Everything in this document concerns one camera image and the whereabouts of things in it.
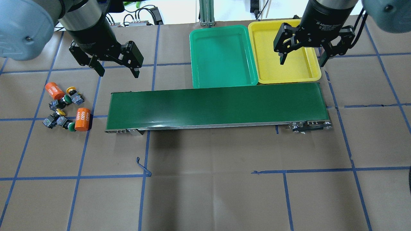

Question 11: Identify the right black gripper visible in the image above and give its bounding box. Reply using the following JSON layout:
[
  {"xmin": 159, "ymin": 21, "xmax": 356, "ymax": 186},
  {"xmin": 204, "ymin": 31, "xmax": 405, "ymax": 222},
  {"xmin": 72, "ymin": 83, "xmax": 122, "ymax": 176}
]
[{"xmin": 273, "ymin": 0, "xmax": 355, "ymax": 67}]

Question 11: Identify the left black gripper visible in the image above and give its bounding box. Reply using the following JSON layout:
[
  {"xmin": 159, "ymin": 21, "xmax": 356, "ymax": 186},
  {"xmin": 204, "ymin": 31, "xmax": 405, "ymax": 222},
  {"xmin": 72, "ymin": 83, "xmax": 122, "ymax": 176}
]
[{"xmin": 66, "ymin": 13, "xmax": 144, "ymax": 78}]

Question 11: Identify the yellow push button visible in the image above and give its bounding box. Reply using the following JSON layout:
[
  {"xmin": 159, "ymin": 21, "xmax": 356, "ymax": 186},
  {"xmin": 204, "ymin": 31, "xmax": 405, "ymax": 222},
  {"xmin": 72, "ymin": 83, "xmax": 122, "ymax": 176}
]
[
  {"xmin": 66, "ymin": 86, "xmax": 84, "ymax": 105},
  {"xmin": 42, "ymin": 109, "xmax": 66, "ymax": 129}
]

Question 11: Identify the orange cylinder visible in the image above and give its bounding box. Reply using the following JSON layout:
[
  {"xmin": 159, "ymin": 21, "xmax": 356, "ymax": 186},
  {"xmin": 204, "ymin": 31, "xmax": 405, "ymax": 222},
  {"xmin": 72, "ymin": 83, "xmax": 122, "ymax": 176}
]
[
  {"xmin": 74, "ymin": 107, "xmax": 91, "ymax": 132},
  {"xmin": 45, "ymin": 82, "xmax": 66, "ymax": 100}
]

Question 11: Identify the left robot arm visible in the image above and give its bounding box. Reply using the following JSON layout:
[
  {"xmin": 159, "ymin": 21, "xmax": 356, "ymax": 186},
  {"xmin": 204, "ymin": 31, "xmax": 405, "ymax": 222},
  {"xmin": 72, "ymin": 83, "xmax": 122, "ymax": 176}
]
[{"xmin": 0, "ymin": 0, "xmax": 144, "ymax": 78}]

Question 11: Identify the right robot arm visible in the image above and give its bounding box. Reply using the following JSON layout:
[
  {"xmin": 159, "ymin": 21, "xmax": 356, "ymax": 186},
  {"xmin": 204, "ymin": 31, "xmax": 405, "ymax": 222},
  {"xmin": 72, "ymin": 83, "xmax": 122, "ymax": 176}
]
[{"xmin": 273, "ymin": 0, "xmax": 411, "ymax": 67}]

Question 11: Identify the yellow plastic tray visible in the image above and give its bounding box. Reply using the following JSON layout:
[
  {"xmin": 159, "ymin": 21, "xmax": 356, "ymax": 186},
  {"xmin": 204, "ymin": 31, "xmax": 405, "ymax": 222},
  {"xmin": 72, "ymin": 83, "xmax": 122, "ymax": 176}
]
[{"xmin": 248, "ymin": 19, "xmax": 322, "ymax": 84}]

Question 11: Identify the green conveyor belt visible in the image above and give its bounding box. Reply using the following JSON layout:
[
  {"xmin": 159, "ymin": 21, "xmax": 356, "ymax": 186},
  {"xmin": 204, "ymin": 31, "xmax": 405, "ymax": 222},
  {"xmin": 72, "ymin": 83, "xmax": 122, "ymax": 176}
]
[{"xmin": 105, "ymin": 83, "xmax": 333, "ymax": 133}]

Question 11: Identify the black power adapter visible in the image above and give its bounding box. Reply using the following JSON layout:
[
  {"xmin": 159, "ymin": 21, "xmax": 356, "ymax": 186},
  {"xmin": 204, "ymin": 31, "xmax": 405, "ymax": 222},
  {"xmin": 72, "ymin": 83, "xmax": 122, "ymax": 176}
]
[{"xmin": 149, "ymin": 6, "xmax": 163, "ymax": 25}]

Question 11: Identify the green plastic tray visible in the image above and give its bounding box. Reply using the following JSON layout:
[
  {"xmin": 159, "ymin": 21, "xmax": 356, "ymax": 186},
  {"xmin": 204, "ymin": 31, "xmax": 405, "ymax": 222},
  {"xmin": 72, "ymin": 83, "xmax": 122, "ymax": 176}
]
[{"xmin": 189, "ymin": 25, "xmax": 258, "ymax": 88}]

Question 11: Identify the aluminium frame post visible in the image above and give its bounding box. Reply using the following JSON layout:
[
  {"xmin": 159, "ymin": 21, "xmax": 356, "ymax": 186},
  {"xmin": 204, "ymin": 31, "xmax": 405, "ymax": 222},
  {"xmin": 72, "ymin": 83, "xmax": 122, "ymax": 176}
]
[{"xmin": 199, "ymin": 0, "xmax": 215, "ymax": 27}]

